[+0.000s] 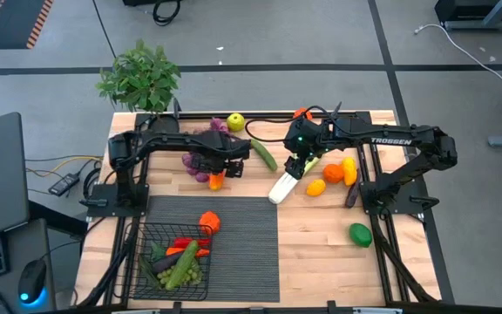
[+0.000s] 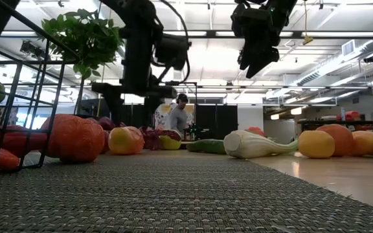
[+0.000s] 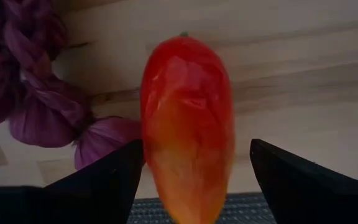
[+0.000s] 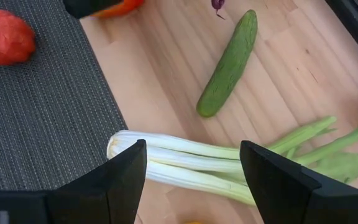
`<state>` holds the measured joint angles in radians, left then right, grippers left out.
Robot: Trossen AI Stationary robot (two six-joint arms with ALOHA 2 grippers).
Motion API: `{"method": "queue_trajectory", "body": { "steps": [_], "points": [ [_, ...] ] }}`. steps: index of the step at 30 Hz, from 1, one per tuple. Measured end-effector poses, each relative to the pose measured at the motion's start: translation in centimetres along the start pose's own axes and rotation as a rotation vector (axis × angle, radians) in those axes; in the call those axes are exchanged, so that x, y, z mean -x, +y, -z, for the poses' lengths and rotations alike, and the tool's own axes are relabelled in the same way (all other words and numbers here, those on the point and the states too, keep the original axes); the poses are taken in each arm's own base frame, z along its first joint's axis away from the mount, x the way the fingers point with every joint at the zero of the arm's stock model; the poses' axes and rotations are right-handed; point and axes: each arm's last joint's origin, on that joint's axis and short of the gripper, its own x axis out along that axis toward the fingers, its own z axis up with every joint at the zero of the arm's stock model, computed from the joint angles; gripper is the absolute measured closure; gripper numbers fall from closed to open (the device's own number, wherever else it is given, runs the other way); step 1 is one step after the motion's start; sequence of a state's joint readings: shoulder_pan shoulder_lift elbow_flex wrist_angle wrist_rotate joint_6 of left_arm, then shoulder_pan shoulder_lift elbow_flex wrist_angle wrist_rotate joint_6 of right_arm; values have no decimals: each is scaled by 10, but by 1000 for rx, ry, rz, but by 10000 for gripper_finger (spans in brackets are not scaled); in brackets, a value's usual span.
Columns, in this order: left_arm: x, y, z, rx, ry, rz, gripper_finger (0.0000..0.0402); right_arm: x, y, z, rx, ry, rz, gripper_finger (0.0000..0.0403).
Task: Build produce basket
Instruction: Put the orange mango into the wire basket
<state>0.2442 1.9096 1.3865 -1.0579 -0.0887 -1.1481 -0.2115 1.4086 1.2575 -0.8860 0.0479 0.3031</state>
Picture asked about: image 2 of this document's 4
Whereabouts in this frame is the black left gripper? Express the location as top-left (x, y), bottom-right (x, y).
top-left (91, 32), bottom-right (178, 128)

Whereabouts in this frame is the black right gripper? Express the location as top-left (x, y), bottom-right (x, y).
top-left (238, 32), bottom-right (281, 80)

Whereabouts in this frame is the purple onion bunch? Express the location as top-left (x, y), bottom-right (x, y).
top-left (87, 116), bottom-right (183, 151)

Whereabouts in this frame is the yellow-red peach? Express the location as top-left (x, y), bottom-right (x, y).
top-left (107, 126), bottom-right (145, 155)

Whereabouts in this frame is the yellow-green apple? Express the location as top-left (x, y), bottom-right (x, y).
top-left (159, 134), bottom-right (183, 151)

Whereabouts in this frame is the red tomato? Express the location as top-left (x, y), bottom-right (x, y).
top-left (246, 126), bottom-right (265, 137)

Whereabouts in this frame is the light green cucumber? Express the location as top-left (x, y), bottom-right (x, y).
top-left (186, 139), bottom-right (228, 155)

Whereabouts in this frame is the white green leek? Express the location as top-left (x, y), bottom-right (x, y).
top-left (223, 129), bottom-right (300, 159)

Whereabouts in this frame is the yellow lemon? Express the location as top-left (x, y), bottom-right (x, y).
top-left (298, 129), bottom-right (335, 159)

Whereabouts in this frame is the orange fruit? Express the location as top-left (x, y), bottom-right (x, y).
top-left (315, 124), bottom-right (356, 158)

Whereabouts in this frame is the black wire basket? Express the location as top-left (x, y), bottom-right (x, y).
top-left (0, 0), bottom-right (81, 177)

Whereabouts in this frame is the red chili pepper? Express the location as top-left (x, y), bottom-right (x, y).
top-left (0, 125), bottom-right (49, 152)

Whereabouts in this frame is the yellow-orange mango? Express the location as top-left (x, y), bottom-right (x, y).
top-left (351, 130), bottom-right (373, 157)

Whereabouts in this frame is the black room divider panel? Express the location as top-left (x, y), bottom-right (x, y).
top-left (195, 104), bottom-right (239, 143)
top-left (124, 103), bottom-right (146, 128)

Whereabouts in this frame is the floral print banner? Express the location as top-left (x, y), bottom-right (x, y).
top-left (155, 102), bottom-right (196, 130)

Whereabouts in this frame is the person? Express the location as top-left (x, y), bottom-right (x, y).
top-left (168, 93), bottom-right (190, 139)

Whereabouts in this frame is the yellow hanging tag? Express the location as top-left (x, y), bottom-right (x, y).
top-left (302, 0), bottom-right (314, 45)

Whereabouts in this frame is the grey woven placemat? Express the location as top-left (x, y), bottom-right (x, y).
top-left (0, 157), bottom-right (373, 233)

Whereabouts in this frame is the white air vent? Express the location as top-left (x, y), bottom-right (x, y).
top-left (341, 39), bottom-right (356, 56)

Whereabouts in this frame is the dark workbench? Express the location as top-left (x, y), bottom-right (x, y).
top-left (298, 118), bottom-right (373, 130)

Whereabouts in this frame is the black spotlight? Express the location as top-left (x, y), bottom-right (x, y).
top-left (20, 40), bottom-right (45, 61)

